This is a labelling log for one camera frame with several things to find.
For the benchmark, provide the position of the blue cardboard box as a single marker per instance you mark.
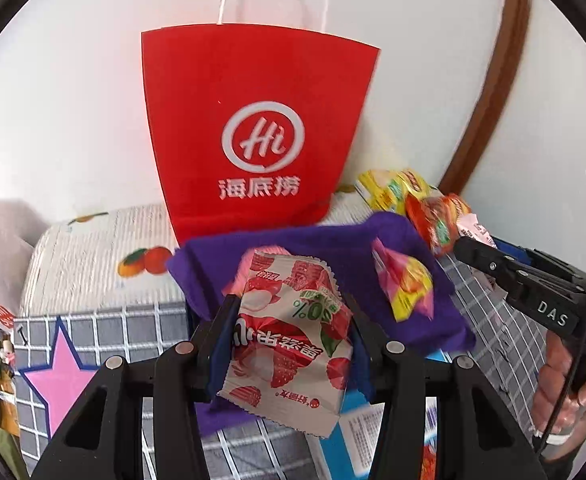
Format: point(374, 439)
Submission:
point(373, 435)

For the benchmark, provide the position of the strawberry print snack packet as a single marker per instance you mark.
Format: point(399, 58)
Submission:
point(283, 340)

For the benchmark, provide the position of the red paper bag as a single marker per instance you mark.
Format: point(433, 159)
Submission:
point(198, 110)

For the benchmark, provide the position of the yellow chips bag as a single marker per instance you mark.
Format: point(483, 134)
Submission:
point(383, 190)

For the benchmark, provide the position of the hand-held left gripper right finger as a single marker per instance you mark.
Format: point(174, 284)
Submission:
point(360, 360)

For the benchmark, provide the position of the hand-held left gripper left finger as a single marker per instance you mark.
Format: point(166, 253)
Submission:
point(219, 355)

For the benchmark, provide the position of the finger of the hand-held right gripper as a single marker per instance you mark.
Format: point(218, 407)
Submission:
point(523, 290)
point(558, 272)

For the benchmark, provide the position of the orange chips bag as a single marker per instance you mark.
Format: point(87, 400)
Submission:
point(438, 220)

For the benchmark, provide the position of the fruit print tissue pack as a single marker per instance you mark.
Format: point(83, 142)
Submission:
point(83, 260)

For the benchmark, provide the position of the pale pink snack packet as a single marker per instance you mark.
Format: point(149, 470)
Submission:
point(475, 230)

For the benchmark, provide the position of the pink star sticker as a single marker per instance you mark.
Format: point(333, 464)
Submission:
point(53, 385)

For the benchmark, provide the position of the pink triangular snack packet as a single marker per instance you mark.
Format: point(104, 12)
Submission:
point(403, 280)

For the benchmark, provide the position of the wooden door frame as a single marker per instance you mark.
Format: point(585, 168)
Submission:
point(503, 60)

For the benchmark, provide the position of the person's right hand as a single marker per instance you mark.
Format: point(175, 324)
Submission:
point(555, 385)

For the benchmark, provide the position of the grey checkered tablecloth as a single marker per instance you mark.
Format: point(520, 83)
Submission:
point(123, 325)

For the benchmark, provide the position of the purple cloth bag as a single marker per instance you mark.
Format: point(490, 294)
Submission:
point(323, 250)

